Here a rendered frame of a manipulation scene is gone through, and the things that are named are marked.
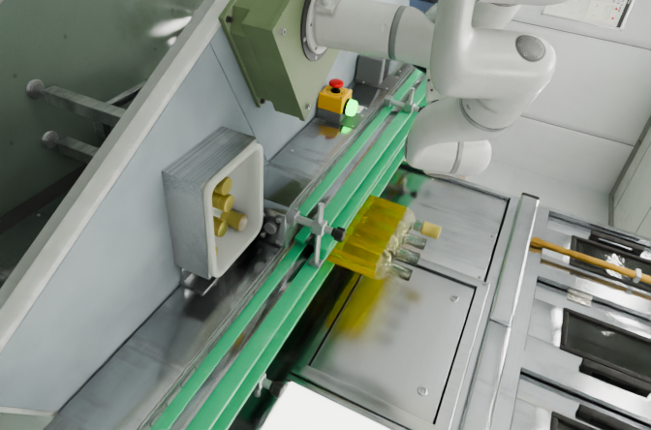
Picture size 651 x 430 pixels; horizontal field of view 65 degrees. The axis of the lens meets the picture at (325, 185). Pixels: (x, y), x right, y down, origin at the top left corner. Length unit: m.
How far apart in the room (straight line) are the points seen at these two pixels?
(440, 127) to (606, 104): 6.54
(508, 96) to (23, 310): 0.67
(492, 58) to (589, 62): 6.47
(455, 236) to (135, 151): 1.02
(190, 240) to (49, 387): 0.30
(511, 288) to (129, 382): 0.94
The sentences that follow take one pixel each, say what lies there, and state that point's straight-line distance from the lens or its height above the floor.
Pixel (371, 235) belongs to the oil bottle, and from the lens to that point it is 1.22.
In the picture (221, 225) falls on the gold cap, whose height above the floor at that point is 0.81.
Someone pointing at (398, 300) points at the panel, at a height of 1.12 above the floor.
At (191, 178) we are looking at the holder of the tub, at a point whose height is 0.80.
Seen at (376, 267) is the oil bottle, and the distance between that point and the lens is 1.16.
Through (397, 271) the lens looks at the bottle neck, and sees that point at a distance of 1.17.
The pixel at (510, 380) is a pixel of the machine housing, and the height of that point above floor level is 1.41.
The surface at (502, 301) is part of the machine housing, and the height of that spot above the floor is 1.36.
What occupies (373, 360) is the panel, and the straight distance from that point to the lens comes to 1.18.
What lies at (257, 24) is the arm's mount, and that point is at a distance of 0.87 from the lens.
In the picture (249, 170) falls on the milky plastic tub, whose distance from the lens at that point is 0.99.
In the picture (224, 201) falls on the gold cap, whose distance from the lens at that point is 0.96.
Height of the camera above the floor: 1.25
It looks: 17 degrees down
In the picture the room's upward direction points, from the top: 109 degrees clockwise
